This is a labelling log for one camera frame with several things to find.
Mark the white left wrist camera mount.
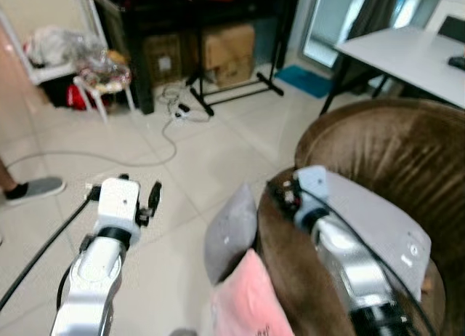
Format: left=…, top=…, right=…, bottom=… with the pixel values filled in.
left=96, top=177, right=141, bottom=239

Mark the red bag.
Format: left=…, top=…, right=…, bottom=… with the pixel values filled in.
left=66, top=84, right=97, bottom=111

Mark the white shelf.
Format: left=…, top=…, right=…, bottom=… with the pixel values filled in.
left=0, top=0, right=110, bottom=87

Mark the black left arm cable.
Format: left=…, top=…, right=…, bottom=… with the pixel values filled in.
left=0, top=183, right=102, bottom=313

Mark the black screen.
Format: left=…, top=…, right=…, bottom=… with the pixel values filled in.
left=436, top=15, right=465, bottom=44

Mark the white stool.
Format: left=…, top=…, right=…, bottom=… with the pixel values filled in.
left=72, top=74, right=137, bottom=124

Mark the glass door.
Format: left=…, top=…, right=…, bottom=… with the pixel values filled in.
left=302, top=0, right=431, bottom=69

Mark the black shelf rack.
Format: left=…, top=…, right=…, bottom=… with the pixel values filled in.
left=86, top=0, right=300, bottom=116

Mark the black metal stand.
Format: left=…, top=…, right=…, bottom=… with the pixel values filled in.
left=185, top=16, right=285, bottom=118

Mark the grey pillow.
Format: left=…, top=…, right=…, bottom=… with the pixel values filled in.
left=318, top=169, right=432, bottom=301
left=203, top=183, right=259, bottom=285

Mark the brown velvet sofa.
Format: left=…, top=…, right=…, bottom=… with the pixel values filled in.
left=256, top=97, right=465, bottom=336

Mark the person's bare leg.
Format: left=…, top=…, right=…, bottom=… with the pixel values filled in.
left=0, top=157, right=18, bottom=193

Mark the crumpled white plastic bag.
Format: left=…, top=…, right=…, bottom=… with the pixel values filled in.
left=24, top=25, right=104, bottom=67

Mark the clear bag with colourful contents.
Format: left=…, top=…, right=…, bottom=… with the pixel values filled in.
left=75, top=48, right=134, bottom=90

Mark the grey curtain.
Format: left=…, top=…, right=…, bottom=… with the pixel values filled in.
left=347, top=0, right=397, bottom=40

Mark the grey floor cable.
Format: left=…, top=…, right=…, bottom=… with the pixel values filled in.
left=4, top=85, right=191, bottom=170

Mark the white table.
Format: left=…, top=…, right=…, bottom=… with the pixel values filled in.
left=320, top=25, right=465, bottom=117

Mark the white power strip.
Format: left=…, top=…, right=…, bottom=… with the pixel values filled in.
left=173, top=103, right=195, bottom=124

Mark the small cardboard box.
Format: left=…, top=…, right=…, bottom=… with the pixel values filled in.
left=144, top=33, right=183, bottom=84

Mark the blue floor mat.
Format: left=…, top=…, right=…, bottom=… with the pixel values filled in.
left=275, top=64, right=333, bottom=99

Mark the pale grey right wrist camera mount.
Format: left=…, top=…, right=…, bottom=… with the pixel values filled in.
left=294, top=166, right=330, bottom=215

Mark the person's grey shoe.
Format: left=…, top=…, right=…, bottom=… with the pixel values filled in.
left=4, top=177, right=67, bottom=207

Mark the pink pillow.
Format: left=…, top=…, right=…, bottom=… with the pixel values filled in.
left=210, top=248, right=296, bottom=336

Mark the large cardboard box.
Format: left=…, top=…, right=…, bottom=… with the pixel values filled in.
left=202, top=24, right=257, bottom=89

